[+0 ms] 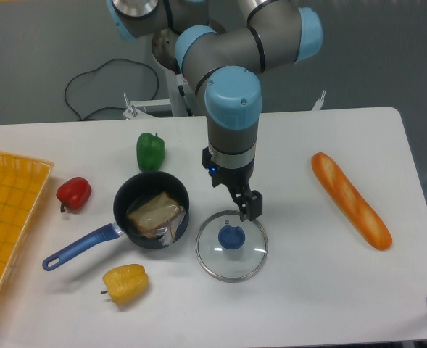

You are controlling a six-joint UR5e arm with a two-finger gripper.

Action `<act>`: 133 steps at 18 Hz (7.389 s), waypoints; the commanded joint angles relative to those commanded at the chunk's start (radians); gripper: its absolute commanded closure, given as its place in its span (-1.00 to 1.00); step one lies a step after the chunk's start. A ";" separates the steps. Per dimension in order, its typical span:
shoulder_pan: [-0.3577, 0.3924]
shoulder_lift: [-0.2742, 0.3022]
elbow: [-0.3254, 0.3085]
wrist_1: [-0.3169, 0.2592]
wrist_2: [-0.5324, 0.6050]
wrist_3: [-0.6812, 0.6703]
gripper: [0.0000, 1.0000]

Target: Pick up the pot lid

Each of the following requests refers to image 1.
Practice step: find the wrapped bread slice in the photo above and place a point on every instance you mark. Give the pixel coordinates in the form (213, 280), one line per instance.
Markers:
(156, 222)

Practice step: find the yellow woven basket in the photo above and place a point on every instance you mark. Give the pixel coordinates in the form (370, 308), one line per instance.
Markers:
(22, 181)

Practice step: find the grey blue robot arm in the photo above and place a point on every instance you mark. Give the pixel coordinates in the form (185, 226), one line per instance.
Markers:
(222, 71)

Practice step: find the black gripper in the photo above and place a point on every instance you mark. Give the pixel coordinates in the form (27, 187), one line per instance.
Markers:
(237, 182)

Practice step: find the green bell pepper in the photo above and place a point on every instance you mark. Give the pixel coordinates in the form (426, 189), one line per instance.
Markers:
(150, 152)

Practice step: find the dark saucepan blue handle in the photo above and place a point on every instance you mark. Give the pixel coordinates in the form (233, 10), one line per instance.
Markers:
(138, 187)

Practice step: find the red bell pepper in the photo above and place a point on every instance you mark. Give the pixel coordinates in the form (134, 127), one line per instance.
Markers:
(73, 194)

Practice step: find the yellow bell pepper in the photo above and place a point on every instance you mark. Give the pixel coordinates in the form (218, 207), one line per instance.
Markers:
(124, 283)

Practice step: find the orange baguette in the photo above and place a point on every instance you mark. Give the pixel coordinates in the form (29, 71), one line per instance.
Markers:
(348, 199)

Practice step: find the glass pot lid blue knob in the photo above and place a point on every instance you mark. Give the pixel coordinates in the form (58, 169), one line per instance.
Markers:
(230, 249)

